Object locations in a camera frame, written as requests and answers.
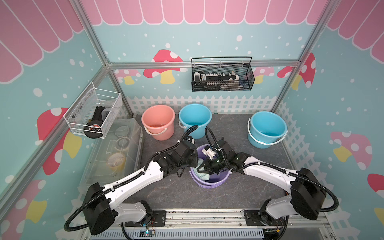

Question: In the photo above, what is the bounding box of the purple bucket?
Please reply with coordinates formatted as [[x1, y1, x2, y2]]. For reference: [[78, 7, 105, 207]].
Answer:
[[190, 144, 230, 189]]

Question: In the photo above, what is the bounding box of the light green cloth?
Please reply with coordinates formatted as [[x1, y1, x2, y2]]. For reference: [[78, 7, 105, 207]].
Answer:
[[193, 158, 211, 181]]

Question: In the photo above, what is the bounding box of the blue bucket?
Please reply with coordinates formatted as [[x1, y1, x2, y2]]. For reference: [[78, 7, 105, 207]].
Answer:
[[179, 104, 213, 140], [247, 111, 288, 149]]

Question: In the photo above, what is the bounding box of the pink plastic bucket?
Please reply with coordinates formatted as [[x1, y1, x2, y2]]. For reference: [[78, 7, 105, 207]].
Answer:
[[142, 105, 176, 141]]

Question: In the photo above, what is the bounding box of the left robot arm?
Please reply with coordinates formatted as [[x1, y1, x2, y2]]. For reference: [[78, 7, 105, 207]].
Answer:
[[78, 136, 198, 236]]

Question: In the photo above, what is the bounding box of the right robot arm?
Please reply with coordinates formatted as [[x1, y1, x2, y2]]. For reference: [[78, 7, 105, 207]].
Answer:
[[197, 140, 326, 226]]

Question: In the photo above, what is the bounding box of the clear plastic storage box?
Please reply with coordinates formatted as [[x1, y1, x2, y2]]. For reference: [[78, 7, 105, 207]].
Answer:
[[79, 119, 144, 194]]

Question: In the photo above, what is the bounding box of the black tape dispenser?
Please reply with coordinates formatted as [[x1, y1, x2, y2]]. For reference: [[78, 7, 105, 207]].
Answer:
[[83, 106, 109, 139]]

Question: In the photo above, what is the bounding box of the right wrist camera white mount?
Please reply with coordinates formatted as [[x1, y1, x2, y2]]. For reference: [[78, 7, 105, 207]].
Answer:
[[202, 146, 218, 160]]

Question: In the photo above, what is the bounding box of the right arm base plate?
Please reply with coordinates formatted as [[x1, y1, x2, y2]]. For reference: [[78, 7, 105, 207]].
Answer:
[[244, 210, 285, 227]]

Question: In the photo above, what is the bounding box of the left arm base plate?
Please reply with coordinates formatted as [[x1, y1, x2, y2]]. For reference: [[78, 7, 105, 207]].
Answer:
[[125, 211, 167, 227]]

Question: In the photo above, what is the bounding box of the black wire mesh basket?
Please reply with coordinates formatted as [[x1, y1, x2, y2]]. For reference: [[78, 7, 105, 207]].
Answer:
[[191, 57, 255, 92]]

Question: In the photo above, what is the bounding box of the white wire basket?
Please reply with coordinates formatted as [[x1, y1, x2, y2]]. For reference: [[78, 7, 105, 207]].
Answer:
[[63, 83, 123, 139]]

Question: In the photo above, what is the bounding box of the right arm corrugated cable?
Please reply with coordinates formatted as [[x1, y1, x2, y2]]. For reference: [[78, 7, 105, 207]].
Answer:
[[204, 126, 340, 213]]

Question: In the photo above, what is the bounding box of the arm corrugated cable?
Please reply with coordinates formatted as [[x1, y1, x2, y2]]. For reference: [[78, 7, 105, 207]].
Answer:
[[204, 126, 340, 213], [63, 124, 199, 232]]

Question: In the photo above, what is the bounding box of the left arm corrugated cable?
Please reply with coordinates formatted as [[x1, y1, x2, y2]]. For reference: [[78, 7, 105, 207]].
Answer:
[[63, 124, 199, 232]]

